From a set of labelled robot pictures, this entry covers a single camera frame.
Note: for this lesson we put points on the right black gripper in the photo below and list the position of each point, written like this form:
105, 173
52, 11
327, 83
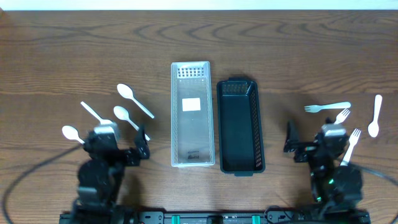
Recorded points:
305, 149

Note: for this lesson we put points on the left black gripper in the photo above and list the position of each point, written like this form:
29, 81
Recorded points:
125, 155

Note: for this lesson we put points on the white plastic fork top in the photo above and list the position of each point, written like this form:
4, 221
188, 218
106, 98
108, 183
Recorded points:
333, 106

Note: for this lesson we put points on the white plastic fork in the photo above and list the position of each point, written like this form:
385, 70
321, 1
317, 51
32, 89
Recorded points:
353, 140
333, 106
342, 116

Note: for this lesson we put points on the black plastic basket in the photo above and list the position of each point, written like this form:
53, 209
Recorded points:
239, 127

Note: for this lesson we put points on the white plastic spoon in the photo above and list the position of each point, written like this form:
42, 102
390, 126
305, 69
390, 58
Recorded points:
127, 92
71, 133
122, 114
373, 127

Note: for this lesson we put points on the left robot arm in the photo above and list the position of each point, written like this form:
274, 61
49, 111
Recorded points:
100, 178

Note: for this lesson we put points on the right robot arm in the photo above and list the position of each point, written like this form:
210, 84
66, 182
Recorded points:
336, 189

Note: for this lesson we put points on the clear plastic basket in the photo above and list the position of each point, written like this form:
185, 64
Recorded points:
192, 126

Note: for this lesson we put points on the white plastic utensil handle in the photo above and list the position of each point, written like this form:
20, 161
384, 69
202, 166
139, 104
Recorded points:
95, 114

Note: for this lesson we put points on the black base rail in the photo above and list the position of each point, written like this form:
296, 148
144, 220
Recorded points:
274, 215

